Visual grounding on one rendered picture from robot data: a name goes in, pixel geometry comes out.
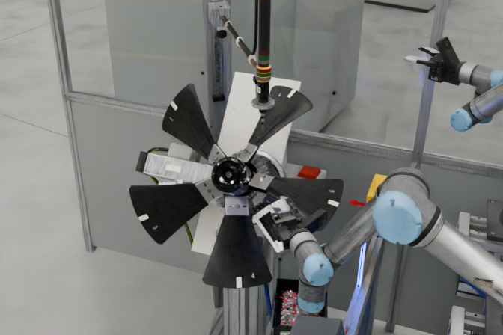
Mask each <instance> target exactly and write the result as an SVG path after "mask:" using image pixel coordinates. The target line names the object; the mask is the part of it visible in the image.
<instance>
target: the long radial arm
mask: <svg viewBox="0 0 503 335"><path fill-rule="evenodd" d="M212 169H213V166H212V165H206V164H202V163H197V162H191V161H187V160H182V159H176V158H172V157H167V156H161V155H157V154H152V153H148V155H147V161H146V164H145V166H144V172H143V173H146V174H148V175H151V176H154V177H156V178H160V179H166V180H170V181H177V180H183V181H184V182H187V183H196V182H199V181H201V180H203V179H206V178H207V177H209V176H211V172H212Z"/></svg>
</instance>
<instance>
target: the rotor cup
mask: <svg viewBox="0 0 503 335"><path fill-rule="evenodd" d="M228 171H230V172H231V173H232V176H231V177H230V178H227V177H226V176H225V174H226V173H227V172H228ZM256 173H259V171H258V169H257V168H256V167H255V166H254V165H253V164H252V163H250V165H249V164H247V163H245V162H243V161H241V160H240V159H238V158H236V157H232V156H228V157H224V158H222V159H220V160H218V161H217V163H215V165H214V166H213V169H212V172H211V180H212V182H213V185H214V186H215V187H216V189H217V190H219V191H220V192H222V193H223V194H224V195H223V196H226V197H227V196H232V197H247V199H248V200H249V199H251V198H252V197H253V196H254V195H255V194H256V193H257V192H256V191H251V190H248V187H249V182H250V181H251V180H252V178H253V177H254V175H255V174H256ZM247 178H249V179H250V180H249V181H248V180H247ZM231 194H234V195H231Z"/></svg>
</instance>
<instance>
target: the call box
mask: <svg viewBox="0 0 503 335"><path fill-rule="evenodd" d="M386 177H387V176H384V175H380V174H375V175H374V179H373V181H372V183H371V186H370V189H369V192H368V195H367V199H366V203H367V202H368V201H369V200H370V199H371V198H372V197H373V196H374V195H375V194H376V188H377V187H378V186H379V185H380V184H381V183H382V181H383V180H384V179H385V178H386Z"/></svg>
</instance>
